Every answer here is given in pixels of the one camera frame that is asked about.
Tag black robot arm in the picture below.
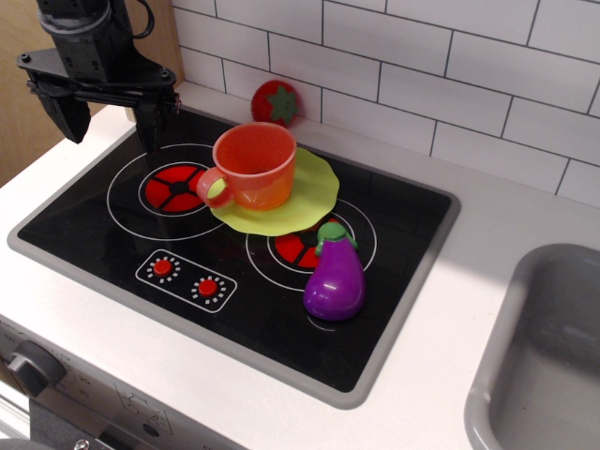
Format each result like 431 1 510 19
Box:
16 1 180 152

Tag grey toy oven front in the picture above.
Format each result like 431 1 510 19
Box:
1 320 238 449

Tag grey oven knob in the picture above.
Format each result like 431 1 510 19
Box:
7 341 67 398

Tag red toy tomato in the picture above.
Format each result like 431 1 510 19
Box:
250 80 299 128

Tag black toy stovetop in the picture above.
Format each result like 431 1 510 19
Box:
7 111 459 409

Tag purple toy eggplant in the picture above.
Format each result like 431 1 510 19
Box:
303 222 366 322

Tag black cable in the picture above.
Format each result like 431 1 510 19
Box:
126 0 156 39

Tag orange plastic cup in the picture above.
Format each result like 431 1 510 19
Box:
196 122 297 211

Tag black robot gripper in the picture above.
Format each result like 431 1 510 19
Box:
17 7 179 153

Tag yellow-green plastic plate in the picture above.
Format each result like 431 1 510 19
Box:
211 148 340 236

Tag grey sink basin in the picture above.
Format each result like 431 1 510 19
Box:
464 244 599 449

